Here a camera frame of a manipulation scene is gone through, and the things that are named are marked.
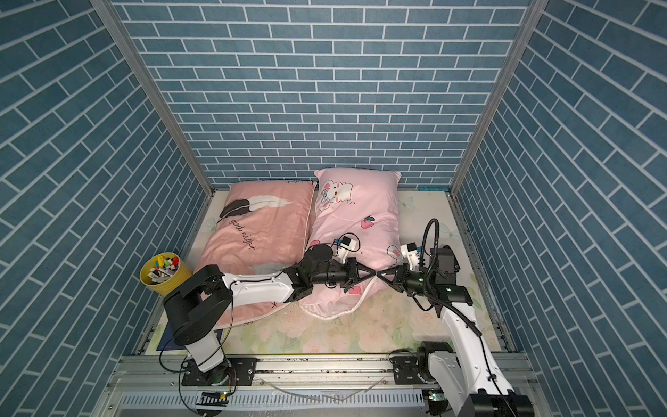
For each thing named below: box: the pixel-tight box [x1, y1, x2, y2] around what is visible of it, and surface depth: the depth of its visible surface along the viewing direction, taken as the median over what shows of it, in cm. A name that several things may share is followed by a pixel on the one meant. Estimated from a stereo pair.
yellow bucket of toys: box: [139, 251, 193, 298], surface depth 82 cm
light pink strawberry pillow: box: [298, 168, 403, 320], surface depth 100 cm
